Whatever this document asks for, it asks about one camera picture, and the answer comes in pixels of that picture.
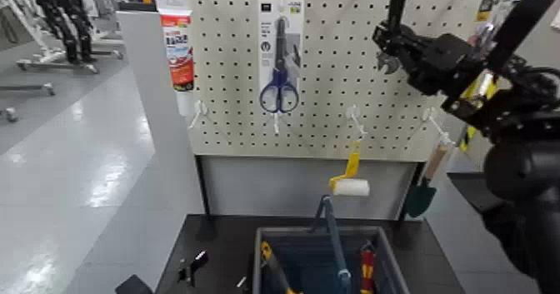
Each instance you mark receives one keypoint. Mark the white pegboard hook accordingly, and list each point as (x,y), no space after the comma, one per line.
(431,114)
(353,112)
(200,110)
(276,123)

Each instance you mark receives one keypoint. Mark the white partition panel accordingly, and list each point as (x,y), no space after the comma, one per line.
(153,155)

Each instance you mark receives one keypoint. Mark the black pegboard stand post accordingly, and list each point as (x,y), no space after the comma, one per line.
(205,199)
(409,190)

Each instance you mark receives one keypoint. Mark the white robot on stand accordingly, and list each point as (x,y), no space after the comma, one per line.
(26,20)

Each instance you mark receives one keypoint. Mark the grey floor frame bar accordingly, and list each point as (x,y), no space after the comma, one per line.
(26,88)

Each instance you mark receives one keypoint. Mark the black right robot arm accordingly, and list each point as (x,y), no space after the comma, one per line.
(525,177)

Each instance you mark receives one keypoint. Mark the grey caster wheel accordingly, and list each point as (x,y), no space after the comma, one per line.
(11,114)

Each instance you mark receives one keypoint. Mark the grey wheeled base frame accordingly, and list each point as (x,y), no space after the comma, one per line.
(57,64)

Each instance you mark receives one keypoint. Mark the yellow black package card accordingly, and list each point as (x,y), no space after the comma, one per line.
(484,9)

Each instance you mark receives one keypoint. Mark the black robot on stand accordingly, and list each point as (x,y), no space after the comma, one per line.
(65,20)

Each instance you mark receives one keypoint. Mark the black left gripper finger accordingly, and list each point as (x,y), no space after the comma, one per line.
(192,267)
(241,282)

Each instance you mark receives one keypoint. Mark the white paper sign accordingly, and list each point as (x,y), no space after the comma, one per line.
(556,20)

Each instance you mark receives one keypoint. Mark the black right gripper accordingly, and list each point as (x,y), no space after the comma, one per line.
(442,64)

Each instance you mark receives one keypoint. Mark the grey crate with blue inside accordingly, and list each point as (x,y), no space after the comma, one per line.
(306,265)

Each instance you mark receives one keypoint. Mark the grey pillar with hazard tape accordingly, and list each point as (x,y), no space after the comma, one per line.
(542,46)

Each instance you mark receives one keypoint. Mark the red white sealant tube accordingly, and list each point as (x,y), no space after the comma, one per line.
(179,51)

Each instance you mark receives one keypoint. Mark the beige pegboard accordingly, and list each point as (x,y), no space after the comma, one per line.
(341,90)

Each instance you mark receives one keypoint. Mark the blue scissors on card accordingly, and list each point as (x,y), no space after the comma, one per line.
(280,46)

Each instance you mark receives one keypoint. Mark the grey panel under pegboard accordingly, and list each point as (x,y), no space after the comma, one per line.
(271,186)

